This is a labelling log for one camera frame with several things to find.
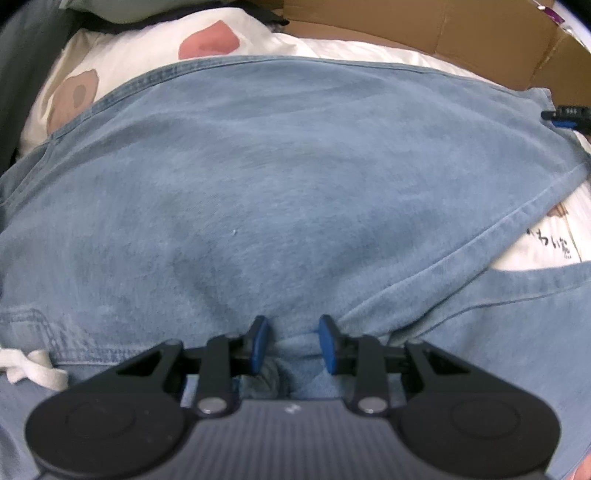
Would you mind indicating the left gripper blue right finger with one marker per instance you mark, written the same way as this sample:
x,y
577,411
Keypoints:
x,y
371,363

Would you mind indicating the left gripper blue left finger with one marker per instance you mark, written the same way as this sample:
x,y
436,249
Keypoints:
x,y
166,367

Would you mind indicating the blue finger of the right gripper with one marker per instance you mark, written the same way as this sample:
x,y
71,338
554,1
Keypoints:
x,y
572,117

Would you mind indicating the blue denim pants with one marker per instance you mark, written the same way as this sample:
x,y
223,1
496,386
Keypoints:
x,y
200,195

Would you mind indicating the brown cardboard sheet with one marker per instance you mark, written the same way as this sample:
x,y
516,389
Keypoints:
x,y
512,43

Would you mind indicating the black cloth under pillow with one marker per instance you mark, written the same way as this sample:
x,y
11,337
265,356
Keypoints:
x,y
262,12

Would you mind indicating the cream bear print bedsheet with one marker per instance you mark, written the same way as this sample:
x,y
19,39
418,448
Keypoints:
x,y
93,64

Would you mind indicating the grey neck pillow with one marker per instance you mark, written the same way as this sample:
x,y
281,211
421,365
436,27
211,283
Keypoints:
x,y
132,11

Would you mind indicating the dark grey pillow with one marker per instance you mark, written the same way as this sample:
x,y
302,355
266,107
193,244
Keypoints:
x,y
32,35

